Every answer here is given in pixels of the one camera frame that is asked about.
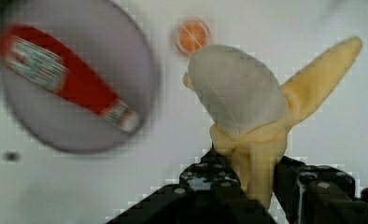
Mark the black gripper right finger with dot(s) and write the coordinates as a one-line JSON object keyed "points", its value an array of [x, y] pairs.
{"points": [[318, 194]]}

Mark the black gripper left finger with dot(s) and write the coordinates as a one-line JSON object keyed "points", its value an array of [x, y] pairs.
{"points": [[208, 192]]}

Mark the plush peeled banana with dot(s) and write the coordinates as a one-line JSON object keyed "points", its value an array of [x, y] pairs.
{"points": [[253, 113]]}

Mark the orange slice toy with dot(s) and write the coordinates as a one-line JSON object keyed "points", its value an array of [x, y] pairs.
{"points": [[190, 35]]}

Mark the grey round plate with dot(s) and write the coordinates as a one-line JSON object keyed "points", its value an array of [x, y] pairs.
{"points": [[106, 38]]}

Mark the red ketchup bottle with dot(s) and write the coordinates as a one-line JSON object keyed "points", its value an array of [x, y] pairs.
{"points": [[48, 63]]}

